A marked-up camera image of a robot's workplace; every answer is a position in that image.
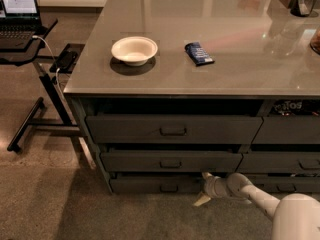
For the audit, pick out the grey drawer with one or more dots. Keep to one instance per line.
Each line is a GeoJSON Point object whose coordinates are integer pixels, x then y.
{"type": "Point", "coordinates": [287, 184]}
{"type": "Point", "coordinates": [156, 183]}
{"type": "Point", "coordinates": [173, 129]}
{"type": "Point", "coordinates": [280, 162]}
{"type": "Point", "coordinates": [289, 130]}
{"type": "Point", "coordinates": [170, 161]}

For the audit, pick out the black laptop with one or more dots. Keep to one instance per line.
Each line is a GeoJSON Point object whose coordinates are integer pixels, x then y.
{"type": "Point", "coordinates": [20, 20]}

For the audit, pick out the white bowl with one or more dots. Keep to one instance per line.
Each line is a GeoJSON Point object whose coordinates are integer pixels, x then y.
{"type": "Point", "coordinates": [134, 51]}

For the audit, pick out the black phone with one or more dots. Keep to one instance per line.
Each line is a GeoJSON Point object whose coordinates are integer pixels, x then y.
{"type": "Point", "coordinates": [66, 59]}

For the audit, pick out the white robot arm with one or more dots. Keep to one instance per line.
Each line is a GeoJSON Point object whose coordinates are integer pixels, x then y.
{"type": "Point", "coordinates": [294, 217]}

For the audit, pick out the chips bag in drawer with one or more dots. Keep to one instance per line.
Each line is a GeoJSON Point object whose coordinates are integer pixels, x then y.
{"type": "Point", "coordinates": [296, 107]}

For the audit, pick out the brown round object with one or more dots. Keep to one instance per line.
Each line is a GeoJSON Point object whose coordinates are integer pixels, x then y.
{"type": "Point", "coordinates": [315, 42]}

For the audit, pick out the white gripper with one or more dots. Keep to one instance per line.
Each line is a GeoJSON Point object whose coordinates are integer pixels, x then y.
{"type": "Point", "coordinates": [212, 186]}

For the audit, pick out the dark glass jar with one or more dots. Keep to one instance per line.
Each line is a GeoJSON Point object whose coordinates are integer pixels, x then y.
{"type": "Point", "coordinates": [305, 0]}

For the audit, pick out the blue snack bar packet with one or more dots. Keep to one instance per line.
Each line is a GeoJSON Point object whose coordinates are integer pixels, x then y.
{"type": "Point", "coordinates": [198, 54]}

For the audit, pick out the grey drawer cabinet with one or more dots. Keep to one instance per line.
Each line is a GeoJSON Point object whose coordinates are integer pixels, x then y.
{"type": "Point", "coordinates": [167, 90]}

